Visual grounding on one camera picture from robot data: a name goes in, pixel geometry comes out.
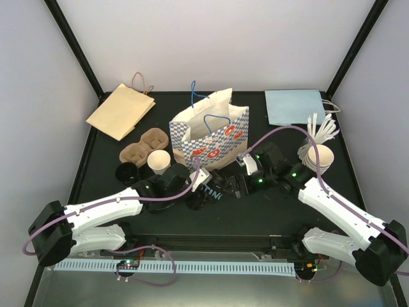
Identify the black frame post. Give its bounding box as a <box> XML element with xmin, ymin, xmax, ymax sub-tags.
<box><xmin>44</xmin><ymin>0</ymin><xmax>105</xmax><ymax>100</ymax></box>
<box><xmin>326</xmin><ymin>0</ymin><xmax>389</xmax><ymax>99</ymax></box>

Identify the small electronics board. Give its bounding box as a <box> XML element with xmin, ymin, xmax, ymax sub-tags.
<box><xmin>116</xmin><ymin>260</ymin><xmax>140</xmax><ymax>272</ymax></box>
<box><xmin>295</xmin><ymin>262</ymin><xmax>328</xmax><ymax>275</ymax></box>

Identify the blue checkered paper bag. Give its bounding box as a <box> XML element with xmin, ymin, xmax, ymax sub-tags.
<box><xmin>169</xmin><ymin>81</ymin><xmax>250</xmax><ymax>171</ymax></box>

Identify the stack of paper cups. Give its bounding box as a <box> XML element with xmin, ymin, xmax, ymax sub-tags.
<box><xmin>302</xmin><ymin>145</ymin><xmax>335</xmax><ymax>175</ymax></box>

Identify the light blue paper bag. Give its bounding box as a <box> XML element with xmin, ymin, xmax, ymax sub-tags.
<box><xmin>265</xmin><ymin>90</ymin><xmax>341</xmax><ymax>126</ymax></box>

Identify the right black frame post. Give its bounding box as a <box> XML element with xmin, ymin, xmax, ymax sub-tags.
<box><xmin>326</xmin><ymin>0</ymin><xmax>389</xmax><ymax>99</ymax></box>

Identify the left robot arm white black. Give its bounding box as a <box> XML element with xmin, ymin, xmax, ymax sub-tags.
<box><xmin>22</xmin><ymin>164</ymin><xmax>212</xmax><ymax>267</ymax></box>

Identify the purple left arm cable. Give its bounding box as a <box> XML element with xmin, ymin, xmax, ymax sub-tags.
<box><xmin>22</xmin><ymin>156</ymin><xmax>203</xmax><ymax>256</ymax></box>

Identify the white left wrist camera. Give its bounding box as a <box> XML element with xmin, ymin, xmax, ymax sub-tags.
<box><xmin>189</xmin><ymin>168</ymin><xmax>212</xmax><ymax>192</ymax></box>

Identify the single black lid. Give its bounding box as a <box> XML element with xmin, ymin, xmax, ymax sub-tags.
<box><xmin>200</xmin><ymin>180</ymin><xmax>224</xmax><ymax>201</ymax></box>

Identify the brown cardboard cup carrier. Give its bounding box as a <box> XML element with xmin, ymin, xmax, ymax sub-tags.
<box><xmin>119</xmin><ymin>128</ymin><xmax>169</xmax><ymax>168</ymax></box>

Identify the left black frame post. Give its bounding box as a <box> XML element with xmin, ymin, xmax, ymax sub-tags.
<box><xmin>44</xmin><ymin>0</ymin><xmax>105</xmax><ymax>100</ymax></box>

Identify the small electronics board right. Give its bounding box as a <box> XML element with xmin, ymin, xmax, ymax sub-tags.
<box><xmin>295</xmin><ymin>262</ymin><xmax>328</xmax><ymax>275</ymax></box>

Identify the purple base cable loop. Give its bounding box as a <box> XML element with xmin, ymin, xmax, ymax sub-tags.
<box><xmin>115</xmin><ymin>246</ymin><xmax>177</xmax><ymax>288</ymax></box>

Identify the brown kraft paper bag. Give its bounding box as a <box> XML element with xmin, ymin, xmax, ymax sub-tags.
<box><xmin>86</xmin><ymin>84</ymin><xmax>155</xmax><ymax>141</ymax></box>

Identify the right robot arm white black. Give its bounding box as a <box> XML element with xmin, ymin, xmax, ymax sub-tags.
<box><xmin>229</xmin><ymin>142</ymin><xmax>408</xmax><ymax>287</ymax></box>

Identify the small electronics board left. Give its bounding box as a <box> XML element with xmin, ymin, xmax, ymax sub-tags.
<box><xmin>116</xmin><ymin>260</ymin><xmax>140</xmax><ymax>272</ymax></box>

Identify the light blue slotted cable duct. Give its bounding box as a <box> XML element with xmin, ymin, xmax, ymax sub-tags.
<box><xmin>54</xmin><ymin>258</ymin><xmax>295</xmax><ymax>277</ymax></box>

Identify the white paper coffee cup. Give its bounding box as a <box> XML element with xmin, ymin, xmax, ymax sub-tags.
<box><xmin>147</xmin><ymin>150</ymin><xmax>171</xmax><ymax>175</ymax></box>

